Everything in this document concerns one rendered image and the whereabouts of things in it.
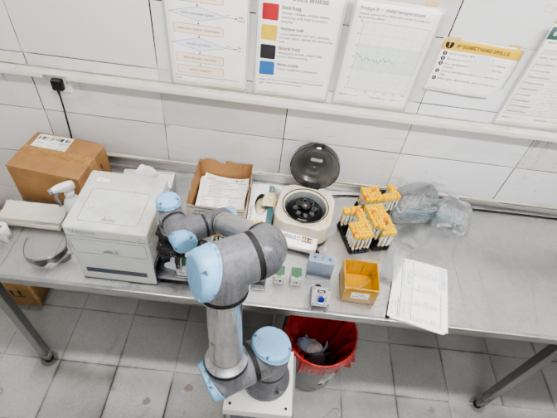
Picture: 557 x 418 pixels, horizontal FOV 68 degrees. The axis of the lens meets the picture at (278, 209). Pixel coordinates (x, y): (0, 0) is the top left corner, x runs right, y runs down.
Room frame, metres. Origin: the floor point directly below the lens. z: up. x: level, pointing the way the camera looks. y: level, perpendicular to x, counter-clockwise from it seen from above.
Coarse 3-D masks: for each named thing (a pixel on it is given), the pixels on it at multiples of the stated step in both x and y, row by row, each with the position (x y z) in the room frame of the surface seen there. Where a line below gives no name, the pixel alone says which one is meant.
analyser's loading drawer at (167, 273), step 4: (160, 264) 0.86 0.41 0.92; (156, 268) 0.84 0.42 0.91; (160, 268) 0.84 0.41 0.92; (164, 268) 0.84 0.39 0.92; (168, 268) 0.84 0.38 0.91; (156, 272) 0.82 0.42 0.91; (160, 272) 0.82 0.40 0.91; (164, 272) 0.82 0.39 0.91; (168, 272) 0.83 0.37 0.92; (172, 272) 0.83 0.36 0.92; (160, 276) 0.80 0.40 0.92; (164, 276) 0.80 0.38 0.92; (168, 276) 0.81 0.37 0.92; (172, 276) 0.81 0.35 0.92; (176, 276) 0.81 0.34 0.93; (180, 276) 0.81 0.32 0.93; (184, 280) 0.80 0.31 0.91
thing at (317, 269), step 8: (312, 256) 0.95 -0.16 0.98; (320, 256) 0.96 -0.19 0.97; (328, 256) 0.96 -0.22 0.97; (312, 264) 0.93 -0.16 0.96; (320, 264) 0.93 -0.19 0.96; (328, 264) 0.93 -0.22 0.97; (312, 272) 0.93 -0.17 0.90; (320, 272) 0.93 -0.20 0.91; (328, 272) 0.93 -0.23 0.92; (328, 280) 0.91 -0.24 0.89
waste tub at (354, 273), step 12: (348, 264) 0.96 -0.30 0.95; (360, 264) 0.96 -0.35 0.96; (372, 264) 0.97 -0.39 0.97; (348, 276) 0.95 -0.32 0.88; (360, 276) 0.96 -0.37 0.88; (372, 276) 0.95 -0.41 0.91; (348, 288) 0.83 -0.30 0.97; (360, 288) 0.90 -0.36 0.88; (372, 288) 0.90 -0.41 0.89; (348, 300) 0.84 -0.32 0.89; (360, 300) 0.84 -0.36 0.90; (372, 300) 0.84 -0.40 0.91
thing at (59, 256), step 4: (64, 232) 0.94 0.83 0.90; (24, 244) 0.86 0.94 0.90; (64, 248) 0.86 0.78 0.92; (60, 252) 0.84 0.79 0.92; (64, 252) 0.85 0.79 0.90; (24, 256) 0.80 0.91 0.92; (52, 256) 0.81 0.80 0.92; (56, 256) 0.82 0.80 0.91; (60, 256) 0.83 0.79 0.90; (64, 256) 0.85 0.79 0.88; (28, 260) 0.79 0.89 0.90; (32, 260) 0.79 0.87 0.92; (36, 260) 0.79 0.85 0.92; (40, 260) 0.79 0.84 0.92; (44, 260) 0.80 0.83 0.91; (48, 260) 0.80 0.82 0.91; (52, 260) 0.81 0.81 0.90; (56, 260) 0.82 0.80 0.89; (60, 260) 0.83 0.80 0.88; (32, 264) 0.79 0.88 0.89; (36, 264) 0.79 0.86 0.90; (40, 264) 0.79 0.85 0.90; (44, 264) 0.79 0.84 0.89
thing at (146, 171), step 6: (138, 168) 1.28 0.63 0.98; (144, 168) 1.28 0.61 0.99; (150, 168) 1.29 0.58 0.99; (132, 174) 1.29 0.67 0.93; (138, 174) 1.27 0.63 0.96; (144, 174) 1.27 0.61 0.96; (150, 174) 1.27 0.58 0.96; (156, 174) 1.27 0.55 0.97; (162, 174) 1.31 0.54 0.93; (168, 174) 1.32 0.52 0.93; (174, 174) 1.33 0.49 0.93; (168, 180) 1.28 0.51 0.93; (174, 180) 1.31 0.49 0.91; (168, 186) 1.25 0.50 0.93; (174, 186) 1.30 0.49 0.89
